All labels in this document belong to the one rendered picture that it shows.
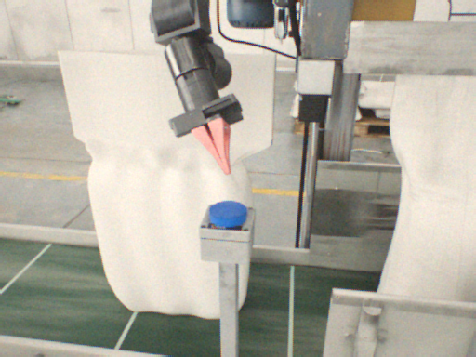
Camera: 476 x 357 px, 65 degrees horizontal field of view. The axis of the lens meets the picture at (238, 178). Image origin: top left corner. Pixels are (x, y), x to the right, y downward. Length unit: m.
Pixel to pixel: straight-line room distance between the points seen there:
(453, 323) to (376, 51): 0.49
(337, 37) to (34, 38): 6.65
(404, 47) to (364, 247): 0.65
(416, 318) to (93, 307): 0.83
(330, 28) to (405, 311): 0.46
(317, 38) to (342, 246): 0.76
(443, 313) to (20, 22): 6.99
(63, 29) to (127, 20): 1.07
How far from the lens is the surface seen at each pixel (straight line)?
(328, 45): 0.63
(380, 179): 1.13
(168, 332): 1.06
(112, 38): 6.46
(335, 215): 1.17
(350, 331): 0.70
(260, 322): 1.07
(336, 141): 1.20
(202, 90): 0.55
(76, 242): 1.47
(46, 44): 7.03
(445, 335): 0.73
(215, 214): 0.58
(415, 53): 0.82
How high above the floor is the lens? 1.15
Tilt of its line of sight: 25 degrees down
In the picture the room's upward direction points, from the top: straight up
